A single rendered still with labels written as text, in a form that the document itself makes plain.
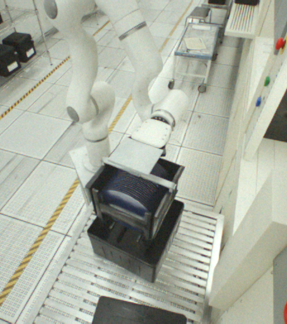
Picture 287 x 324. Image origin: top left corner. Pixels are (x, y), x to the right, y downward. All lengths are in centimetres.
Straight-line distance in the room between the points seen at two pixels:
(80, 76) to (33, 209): 144
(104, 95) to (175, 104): 39
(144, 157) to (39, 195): 171
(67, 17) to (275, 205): 74
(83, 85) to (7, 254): 145
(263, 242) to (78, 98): 81
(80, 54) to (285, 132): 102
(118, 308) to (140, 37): 82
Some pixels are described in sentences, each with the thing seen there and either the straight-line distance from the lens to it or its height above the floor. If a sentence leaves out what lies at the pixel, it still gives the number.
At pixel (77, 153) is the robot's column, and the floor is 76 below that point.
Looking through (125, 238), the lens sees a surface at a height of 77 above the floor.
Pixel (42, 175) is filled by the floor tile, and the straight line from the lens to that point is 245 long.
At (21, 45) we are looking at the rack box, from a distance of 374.
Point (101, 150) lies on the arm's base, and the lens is 126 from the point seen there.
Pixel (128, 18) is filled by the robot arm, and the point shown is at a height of 151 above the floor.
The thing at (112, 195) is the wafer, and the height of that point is 115.
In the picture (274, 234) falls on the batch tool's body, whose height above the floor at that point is 136.
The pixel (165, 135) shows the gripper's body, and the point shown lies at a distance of 75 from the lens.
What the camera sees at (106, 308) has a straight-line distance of 94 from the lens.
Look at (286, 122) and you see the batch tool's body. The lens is 142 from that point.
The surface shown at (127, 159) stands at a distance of 68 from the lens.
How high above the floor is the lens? 177
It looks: 49 degrees down
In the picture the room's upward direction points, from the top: straight up
